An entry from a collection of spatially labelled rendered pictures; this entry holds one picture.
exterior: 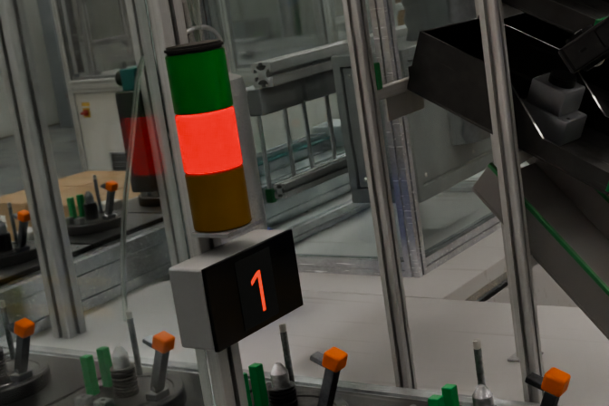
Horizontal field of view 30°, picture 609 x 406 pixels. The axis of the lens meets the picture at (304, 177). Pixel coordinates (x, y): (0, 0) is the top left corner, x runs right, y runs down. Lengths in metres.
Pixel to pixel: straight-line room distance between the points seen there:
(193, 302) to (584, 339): 0.93
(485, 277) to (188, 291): 1.27
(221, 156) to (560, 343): 0.92
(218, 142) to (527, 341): 0.51
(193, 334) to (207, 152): 0.15
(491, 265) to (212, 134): 1.31
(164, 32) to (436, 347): 0.96
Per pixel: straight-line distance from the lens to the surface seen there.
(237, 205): 0.95
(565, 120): 1.28
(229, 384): 1.02
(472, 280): 2.11
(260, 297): 0.97
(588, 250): 1.36
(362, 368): 1.74
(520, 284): 1.28
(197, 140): 0.94
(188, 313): 0.94
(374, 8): 2.08
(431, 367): 1.71
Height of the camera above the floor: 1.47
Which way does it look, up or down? 11 degrees down
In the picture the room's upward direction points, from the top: 9 degrees counter-clockwise
